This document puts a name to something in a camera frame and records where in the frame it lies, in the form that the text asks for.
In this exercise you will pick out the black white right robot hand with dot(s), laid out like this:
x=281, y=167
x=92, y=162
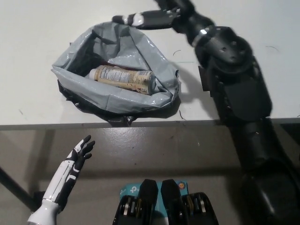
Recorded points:
x=168, y=16

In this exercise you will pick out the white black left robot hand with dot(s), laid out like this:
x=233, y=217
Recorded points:
x=70, y=171

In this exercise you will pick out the beige protein shake bottle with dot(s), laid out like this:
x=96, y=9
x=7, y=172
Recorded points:
x=122, y=78

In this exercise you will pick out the grey plastic bag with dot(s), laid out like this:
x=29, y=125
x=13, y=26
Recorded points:
x=124, y=98

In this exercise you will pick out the black table leg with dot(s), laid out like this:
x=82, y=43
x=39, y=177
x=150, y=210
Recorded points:
x=16, y=187

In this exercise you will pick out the teal cardboard box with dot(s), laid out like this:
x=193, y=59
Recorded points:
x=129, y=191

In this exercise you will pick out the black tape square marker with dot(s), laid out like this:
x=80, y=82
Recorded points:
x=202, y=79

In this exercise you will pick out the black robot torso block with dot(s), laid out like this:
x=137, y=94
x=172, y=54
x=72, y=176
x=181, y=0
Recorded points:
x=185, y=206
x=140, y=204

